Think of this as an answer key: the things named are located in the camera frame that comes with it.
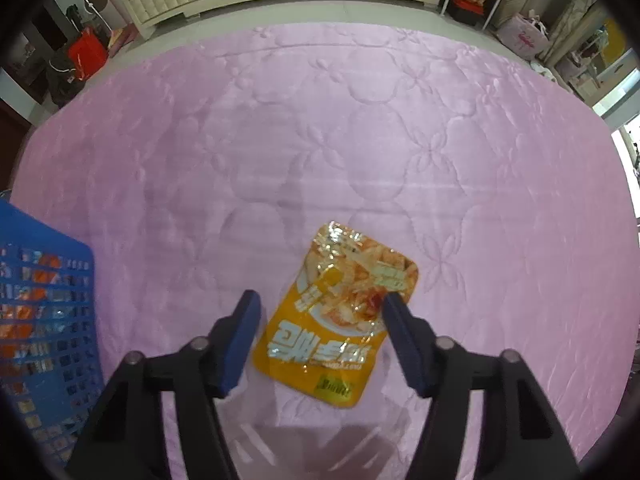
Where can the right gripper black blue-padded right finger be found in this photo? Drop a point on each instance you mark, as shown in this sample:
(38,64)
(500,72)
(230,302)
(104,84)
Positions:
(520,436)

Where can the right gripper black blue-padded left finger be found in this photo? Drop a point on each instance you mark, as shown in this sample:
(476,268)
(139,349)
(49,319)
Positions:
(124,437)

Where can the yellow noodle snack pouch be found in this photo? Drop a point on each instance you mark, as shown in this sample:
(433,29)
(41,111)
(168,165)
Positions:
(323,338)

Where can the orange long snack bag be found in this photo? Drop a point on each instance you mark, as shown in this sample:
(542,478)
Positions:
(17,320)

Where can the blue plastic basket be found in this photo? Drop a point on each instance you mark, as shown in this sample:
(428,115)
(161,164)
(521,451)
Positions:
(56,377)

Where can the pink quilted cloth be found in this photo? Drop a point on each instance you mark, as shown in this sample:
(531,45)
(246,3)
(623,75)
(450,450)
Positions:
(206,171)

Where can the red bag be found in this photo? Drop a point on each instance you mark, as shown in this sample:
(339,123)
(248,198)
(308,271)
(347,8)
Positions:
(87,54)

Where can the pink shopping bag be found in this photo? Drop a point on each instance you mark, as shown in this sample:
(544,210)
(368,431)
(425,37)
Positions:
(524,35)

